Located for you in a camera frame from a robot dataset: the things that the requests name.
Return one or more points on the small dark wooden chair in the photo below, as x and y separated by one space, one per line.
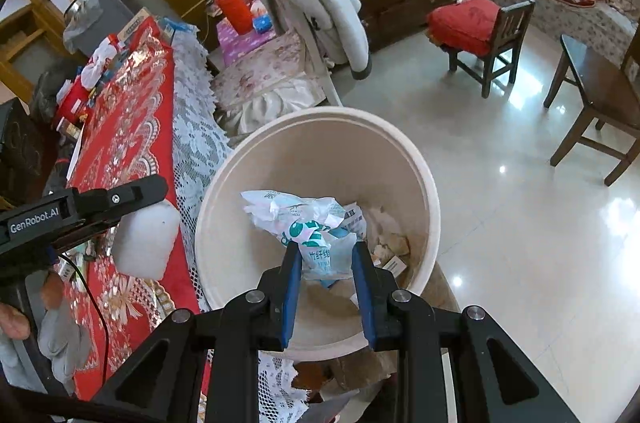
515 23

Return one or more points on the brown wooden stool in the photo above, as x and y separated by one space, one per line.
595 78

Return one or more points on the purple floral cloth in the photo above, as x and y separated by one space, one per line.
245 45

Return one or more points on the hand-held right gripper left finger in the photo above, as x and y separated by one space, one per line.
291 298

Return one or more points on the white lace table cover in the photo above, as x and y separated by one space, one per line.
195 143

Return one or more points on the brown cardboard box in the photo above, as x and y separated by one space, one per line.
135 23

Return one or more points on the person's left hand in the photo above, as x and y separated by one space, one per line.
12 320

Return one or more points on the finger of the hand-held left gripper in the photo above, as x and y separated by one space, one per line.
120 198

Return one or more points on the grey cloth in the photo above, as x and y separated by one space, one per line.
65 343

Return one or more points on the beige plastic bin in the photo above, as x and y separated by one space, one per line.
310 153

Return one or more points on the white chair with floral cover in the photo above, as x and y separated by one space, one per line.
270 73

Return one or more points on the white plastic wrapper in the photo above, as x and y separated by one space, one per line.
310 233

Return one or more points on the red floral tablecloth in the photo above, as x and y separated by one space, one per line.
130 138

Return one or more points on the blue tissue pack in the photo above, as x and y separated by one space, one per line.
262 24

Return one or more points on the white paper sheet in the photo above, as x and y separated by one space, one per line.
76 150

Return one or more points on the black plastic bag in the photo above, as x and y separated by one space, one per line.
47 88

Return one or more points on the red thermos jug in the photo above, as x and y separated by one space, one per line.
235 8

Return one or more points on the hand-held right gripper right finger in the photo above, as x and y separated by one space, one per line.
362 293

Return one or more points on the white tissue wad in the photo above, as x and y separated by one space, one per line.
145 243

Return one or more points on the red seat cushion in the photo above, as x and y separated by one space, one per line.
465 23

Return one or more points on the white and red plastic bag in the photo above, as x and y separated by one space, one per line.
100 63

